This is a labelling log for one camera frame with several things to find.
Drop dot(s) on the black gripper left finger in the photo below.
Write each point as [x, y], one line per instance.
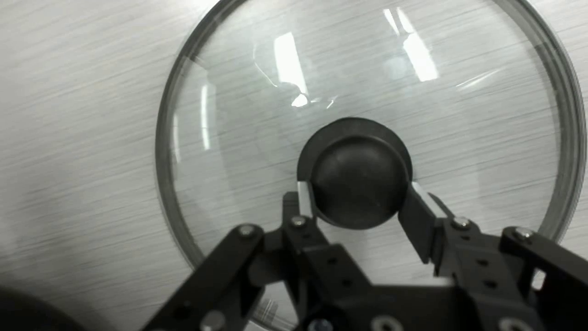
[305, 258]

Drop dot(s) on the black cooking pot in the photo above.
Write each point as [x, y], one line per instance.
[29, 314]

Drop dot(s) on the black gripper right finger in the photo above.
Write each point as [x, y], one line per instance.
[477, 264]

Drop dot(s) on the glass lid black knob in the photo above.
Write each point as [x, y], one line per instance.
[244, 122]

